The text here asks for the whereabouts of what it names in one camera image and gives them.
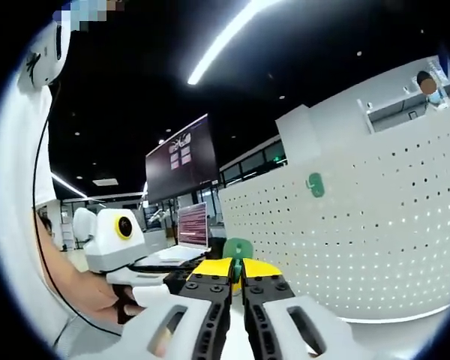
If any large dark display screen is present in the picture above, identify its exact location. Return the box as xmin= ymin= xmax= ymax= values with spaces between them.
xmin=145 ymin=113 xmax=221 ymax=206

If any white perforated mounting plate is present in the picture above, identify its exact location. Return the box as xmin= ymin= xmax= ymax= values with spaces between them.
xmin=217 ymin=110 xmax=450 ymax=326

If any metal storage shelf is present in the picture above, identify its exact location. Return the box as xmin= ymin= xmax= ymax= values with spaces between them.
xmin=355 ymin=55 xmax=450 ymax=134

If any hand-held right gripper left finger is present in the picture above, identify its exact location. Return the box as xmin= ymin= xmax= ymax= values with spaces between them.
xmin=121 ymin=256 xmax=234 ymax=360

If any open silver laptop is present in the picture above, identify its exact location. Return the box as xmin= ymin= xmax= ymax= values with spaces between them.
xmin=153 ymin=201 xmax=211 ymax=263

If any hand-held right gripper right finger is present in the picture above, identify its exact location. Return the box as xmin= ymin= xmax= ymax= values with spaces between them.
xmin=241 ymin=257 xmax=361 ymax=360

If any white worn device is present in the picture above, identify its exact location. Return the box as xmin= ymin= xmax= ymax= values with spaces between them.
xmin=16 ymin=16 xmax=74 ymax=90

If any ceiling light strip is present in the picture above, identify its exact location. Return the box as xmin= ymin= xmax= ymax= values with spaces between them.
xmin=187 ymin=0 xmax=275 ymax=86

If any person's left hand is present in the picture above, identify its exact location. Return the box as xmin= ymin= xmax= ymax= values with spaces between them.
xmin=100 ymin=286 xmax=148 ymax=326

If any green hook assembly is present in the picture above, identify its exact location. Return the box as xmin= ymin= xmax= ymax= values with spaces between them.
xmin=305 ymin=172 xmax=326 ymax=199
xmin=223 ymin=237 xmax=254 ymax=290

